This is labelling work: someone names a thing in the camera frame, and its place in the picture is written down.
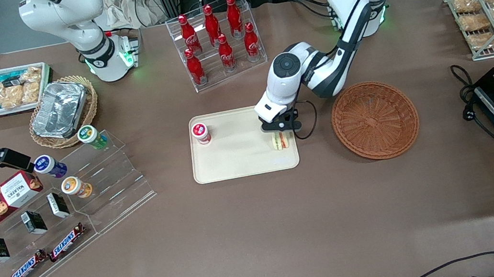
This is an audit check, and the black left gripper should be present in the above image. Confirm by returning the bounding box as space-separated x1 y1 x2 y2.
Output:
258 107 303 137

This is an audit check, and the triangular sandwich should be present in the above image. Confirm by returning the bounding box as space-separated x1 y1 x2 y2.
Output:
271 131 291 152

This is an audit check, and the beige plastic tray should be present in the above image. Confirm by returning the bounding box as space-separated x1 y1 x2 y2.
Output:
185 100 302 185

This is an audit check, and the round brown wicker basket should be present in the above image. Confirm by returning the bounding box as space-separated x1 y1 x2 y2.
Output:
326 75 424 166

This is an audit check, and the oval light wicker basket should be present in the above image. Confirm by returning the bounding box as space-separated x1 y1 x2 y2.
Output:
23 73 104 153

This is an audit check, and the purple lid cup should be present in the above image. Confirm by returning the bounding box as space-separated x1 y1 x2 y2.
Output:
32 152 69 182

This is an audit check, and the clear bag of snacks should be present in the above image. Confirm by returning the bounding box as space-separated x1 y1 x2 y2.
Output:
0 79 26 110
20 66 44 87
20 81 44 106

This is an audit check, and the clear acrylic stepped stand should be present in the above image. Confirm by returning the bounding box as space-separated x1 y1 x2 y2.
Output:
0 167 103 277
54 123 162 239

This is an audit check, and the silver foil container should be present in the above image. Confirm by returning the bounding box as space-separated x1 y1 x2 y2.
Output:
26 78 92 143

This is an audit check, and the orange lid cup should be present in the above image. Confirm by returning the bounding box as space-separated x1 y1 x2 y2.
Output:
60 174 94 201

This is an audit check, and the clear acrylic bottle rack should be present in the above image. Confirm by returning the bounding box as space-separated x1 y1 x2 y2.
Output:
162 0 271 96

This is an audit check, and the red lid cup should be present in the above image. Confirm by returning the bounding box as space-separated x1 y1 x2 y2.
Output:
190 121 213 147

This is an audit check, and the teal long box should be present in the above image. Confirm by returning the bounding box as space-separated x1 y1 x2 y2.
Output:
0 70 27 89

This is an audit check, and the red cola bottle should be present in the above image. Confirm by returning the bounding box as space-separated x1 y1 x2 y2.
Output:
202 3 224 48
216 33 238 74
183 47 208 88
225 0 246 40
178 12 203 57
242 21 263 64

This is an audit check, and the green lid cup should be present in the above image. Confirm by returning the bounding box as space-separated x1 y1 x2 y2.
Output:
76 123 110 153

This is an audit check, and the Snickers bar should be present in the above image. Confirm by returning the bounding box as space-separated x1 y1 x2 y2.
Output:
45 222 90 263
5 248 52 277

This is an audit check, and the crumpled beige paper bag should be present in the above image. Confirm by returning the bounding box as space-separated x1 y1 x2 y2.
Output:
91 0 169 35

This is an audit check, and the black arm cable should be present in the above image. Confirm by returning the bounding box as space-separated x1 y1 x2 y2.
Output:
289 99 321 141

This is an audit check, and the black power cable with plug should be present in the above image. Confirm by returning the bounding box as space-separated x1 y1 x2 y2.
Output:
449 59 494 153

